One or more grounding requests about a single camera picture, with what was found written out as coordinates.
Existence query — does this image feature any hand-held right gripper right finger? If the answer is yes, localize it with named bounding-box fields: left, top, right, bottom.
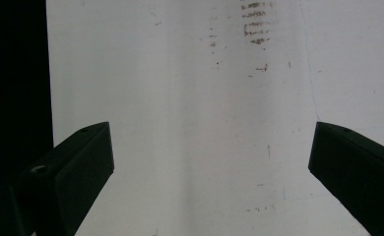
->
left=307, top=121, right=384, bottom=236

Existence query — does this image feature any white paper sheet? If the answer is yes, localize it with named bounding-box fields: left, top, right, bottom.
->
left=45, top=0, right=384, bottom=236

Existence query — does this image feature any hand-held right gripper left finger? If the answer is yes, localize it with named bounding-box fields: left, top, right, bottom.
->
left=17, top=121, right=116, bottom=236

